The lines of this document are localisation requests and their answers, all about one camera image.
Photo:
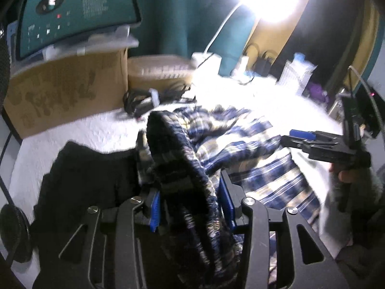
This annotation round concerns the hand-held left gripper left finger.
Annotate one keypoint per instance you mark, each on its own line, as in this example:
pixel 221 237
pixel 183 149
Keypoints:
pixel 155 213

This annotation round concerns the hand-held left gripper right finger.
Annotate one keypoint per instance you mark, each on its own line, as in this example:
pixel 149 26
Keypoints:
pixel 225 198

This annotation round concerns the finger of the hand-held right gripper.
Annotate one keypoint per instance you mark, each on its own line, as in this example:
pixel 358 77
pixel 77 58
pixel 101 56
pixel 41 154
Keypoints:
pixel 302 133
pixel 296 143

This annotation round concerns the blue yellow plaid shirt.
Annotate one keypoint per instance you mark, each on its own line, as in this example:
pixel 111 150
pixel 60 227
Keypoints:
pixel 186 168

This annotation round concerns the person's right hand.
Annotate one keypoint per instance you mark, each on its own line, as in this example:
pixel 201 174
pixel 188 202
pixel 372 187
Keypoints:
pixel 349 177

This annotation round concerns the black monitor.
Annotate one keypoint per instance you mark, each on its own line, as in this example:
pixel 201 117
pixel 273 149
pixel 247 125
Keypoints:
pixel 368 114

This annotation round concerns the purple cloth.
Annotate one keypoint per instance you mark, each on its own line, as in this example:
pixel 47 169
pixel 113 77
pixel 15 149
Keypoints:
pixel 317 91

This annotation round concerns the white plastic basket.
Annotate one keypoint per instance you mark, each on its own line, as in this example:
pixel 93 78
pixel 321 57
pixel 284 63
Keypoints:
pixel 296 76

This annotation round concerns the crumpled plastic wrappers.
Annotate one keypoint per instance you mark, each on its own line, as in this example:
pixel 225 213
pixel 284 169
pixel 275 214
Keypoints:
pixel 300 57

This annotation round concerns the black cloth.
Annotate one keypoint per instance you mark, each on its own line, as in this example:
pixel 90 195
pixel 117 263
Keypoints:
pixel 87 174

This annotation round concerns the black power adapter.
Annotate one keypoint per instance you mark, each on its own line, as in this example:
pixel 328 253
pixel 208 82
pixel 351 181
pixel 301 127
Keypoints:
pixel 266 63

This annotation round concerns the yellow curtain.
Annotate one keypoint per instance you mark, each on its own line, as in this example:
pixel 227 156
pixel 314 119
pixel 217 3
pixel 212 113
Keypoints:
pixel 371 27
pixel 288 39

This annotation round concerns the white textured tablecloth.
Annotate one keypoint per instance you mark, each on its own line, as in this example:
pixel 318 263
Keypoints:
pixel 84 126

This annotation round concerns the person's dark clothing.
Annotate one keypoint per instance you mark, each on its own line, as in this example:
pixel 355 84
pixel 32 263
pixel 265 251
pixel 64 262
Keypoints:
pixel 364 265

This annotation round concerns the cardboard box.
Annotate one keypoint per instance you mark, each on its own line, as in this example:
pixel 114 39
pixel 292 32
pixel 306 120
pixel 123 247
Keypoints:
pixel 66 93

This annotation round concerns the teal curtain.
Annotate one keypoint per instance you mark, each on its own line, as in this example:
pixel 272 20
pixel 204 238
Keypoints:
pixel 186 15

